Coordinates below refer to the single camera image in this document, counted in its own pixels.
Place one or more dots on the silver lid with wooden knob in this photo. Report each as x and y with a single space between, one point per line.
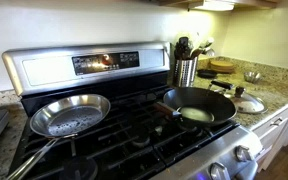
246 103

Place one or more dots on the stainless steel gas stove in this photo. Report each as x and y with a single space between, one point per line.
134 141

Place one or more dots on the black wok pan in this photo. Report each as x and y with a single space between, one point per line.
196 107

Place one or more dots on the silver frying pan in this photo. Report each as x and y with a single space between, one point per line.
64 118

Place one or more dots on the left stove knob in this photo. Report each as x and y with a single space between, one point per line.
219 172

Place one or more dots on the stove knob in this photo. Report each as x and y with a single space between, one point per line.
219 172
243 154

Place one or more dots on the right stove knob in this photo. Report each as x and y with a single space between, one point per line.
243 154

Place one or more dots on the perforated steel utensil holder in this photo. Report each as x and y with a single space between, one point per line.
184 72

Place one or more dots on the dark kitchen utensils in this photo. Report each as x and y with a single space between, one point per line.
184 49

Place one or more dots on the small black dish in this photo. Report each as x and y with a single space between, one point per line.
208 74

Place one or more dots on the stack of wooden plates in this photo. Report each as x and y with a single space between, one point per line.
221 66

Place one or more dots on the under cabinet light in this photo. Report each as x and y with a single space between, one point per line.
214 6

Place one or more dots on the small fluted metal tin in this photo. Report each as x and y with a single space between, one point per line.
252 77

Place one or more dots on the white cabinet drawer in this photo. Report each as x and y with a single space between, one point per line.
272 136

